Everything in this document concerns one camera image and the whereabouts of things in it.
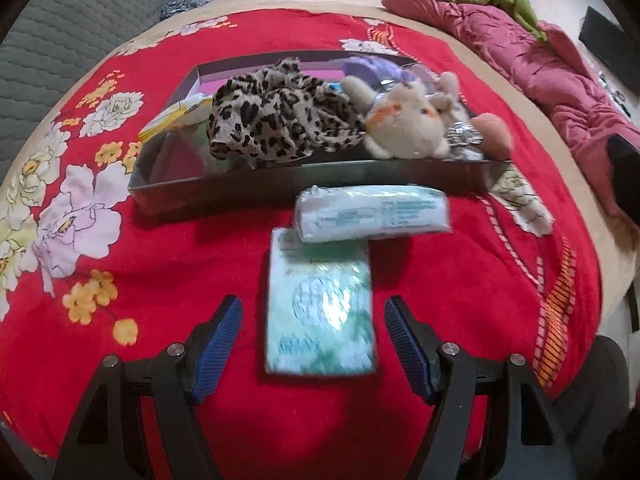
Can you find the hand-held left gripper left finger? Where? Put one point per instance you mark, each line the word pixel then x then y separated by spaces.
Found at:
pixel 215 355

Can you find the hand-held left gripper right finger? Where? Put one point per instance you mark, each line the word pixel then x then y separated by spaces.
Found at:
pixel 410 355

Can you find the green tissue pack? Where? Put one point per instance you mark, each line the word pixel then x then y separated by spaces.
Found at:
pixel 320 305

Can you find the peach makeup sponge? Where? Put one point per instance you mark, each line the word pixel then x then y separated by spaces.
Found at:
pixel 492 132

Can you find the white tissue pack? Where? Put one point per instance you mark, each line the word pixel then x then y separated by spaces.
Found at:
pixel 370 212

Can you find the silver foil wrapper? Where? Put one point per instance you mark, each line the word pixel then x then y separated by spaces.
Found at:
pixel 462 135

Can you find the dark cardboard box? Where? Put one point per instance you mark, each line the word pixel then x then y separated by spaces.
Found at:
pixel 250 185

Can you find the white and orange plush cat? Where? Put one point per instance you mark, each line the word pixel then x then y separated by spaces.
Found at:
pixel 405 125

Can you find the yellow and white packet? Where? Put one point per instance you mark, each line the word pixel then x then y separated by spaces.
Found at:
pixel 170 117

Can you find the leopard print scrunchie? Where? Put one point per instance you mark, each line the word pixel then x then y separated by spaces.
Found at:
pixel 280 110

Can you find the purple fluffy scrunchie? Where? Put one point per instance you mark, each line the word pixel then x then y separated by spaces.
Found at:
pixel 372 67

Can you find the white cabinet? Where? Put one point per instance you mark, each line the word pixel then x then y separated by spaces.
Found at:
pixel 617 95

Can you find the red floral blanket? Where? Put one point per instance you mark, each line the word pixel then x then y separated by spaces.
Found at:
pixel 150 260

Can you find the black television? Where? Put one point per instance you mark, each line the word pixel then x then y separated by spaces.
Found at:
pixel 605 40

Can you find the pink quilt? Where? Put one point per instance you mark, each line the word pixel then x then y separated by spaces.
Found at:
pixel 500 35

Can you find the blue patterned cloth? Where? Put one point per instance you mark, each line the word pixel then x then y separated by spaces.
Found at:
pixel 185 6

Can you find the beige bed sheet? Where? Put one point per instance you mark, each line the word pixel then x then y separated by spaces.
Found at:
pixel 325 0

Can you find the grey quilted headboard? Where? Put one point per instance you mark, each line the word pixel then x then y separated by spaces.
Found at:
pixel 75 20

